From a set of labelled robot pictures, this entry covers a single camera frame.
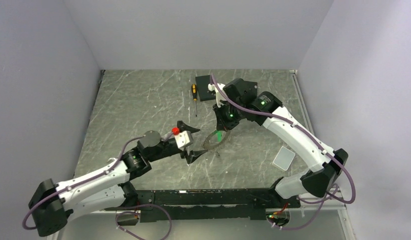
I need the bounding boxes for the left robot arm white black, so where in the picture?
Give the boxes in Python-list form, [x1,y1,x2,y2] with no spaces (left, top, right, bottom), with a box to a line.
[22,120,206,237]

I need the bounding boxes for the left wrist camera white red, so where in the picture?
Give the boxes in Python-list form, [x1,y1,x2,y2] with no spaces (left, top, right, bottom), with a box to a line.
[171,127,194,150]

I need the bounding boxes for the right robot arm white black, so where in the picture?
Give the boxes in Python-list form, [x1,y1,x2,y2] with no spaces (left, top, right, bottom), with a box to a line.
[207,78,349,208]

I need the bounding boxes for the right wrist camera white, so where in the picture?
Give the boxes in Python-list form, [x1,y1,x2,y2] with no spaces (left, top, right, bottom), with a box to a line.
[207,83,227,109]

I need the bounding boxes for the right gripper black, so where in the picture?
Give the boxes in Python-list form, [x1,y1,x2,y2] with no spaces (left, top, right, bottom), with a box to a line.
[212,98,245,132]

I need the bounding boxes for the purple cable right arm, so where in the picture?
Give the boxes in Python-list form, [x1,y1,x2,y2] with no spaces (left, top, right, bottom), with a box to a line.
[210,73,356,231]

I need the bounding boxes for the yellow black screwdriver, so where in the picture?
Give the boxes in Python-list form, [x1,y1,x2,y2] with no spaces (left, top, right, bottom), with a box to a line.
[191,84,198,117]

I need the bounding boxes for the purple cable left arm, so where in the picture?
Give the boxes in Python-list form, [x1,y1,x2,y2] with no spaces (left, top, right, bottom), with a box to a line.
[22,132,175,240]

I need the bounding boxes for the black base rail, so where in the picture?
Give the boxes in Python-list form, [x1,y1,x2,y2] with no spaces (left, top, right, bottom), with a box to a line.
[116,188,301,223]

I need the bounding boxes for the black box left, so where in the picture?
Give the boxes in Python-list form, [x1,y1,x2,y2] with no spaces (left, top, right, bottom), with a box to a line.
[195,75,216,102]

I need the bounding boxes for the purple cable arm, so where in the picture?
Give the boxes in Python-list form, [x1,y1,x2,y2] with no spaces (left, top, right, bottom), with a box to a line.
[210,73,356,231]
[22,132,175,240]

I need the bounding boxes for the white grey tablet device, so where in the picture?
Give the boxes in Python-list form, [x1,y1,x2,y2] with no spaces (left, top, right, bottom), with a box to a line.
[272,146,296,171]

